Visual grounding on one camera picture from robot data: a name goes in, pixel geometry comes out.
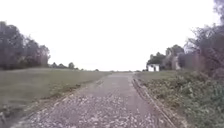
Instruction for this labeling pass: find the grey asphalt path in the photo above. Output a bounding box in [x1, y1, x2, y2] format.
[11, 72, 178, 128]

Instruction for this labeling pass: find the white building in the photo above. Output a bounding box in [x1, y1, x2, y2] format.
[147, 63, 161, 73]

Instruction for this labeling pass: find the grass field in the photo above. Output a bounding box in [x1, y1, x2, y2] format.
[0, 67, 113, 118]

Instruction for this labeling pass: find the grass verge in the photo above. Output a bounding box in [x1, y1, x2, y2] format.
[133, 69, 224, 128]

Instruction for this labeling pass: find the row of tall trees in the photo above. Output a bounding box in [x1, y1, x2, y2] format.
[145, 0, 224, 79]

